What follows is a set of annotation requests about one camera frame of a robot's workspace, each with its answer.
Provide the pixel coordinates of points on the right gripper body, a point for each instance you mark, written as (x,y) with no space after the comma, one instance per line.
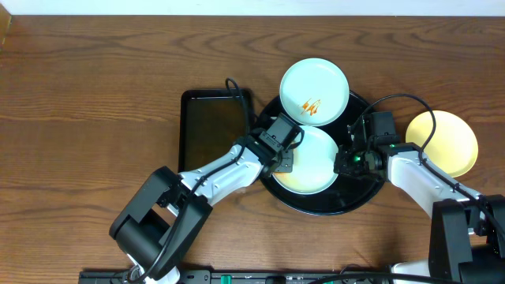
(343,164)

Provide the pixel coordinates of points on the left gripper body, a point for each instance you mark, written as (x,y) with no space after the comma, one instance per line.
(282,161)

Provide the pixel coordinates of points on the light blue plate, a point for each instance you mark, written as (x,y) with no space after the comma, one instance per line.
(313,163)
(314,91)

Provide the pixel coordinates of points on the yellow plate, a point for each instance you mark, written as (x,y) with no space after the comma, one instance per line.
(453,147)

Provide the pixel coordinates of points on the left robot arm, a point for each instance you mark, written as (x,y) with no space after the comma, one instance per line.
(160,223)

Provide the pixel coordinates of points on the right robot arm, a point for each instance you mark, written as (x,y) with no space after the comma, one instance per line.
(467,228)

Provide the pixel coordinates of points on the round black serving tray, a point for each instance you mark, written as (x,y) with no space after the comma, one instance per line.
(345,194)

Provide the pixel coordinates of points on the black rectangular water tray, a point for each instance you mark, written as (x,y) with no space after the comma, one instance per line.
(211,120)

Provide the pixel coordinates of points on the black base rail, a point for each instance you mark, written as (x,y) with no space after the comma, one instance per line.
(216,277)

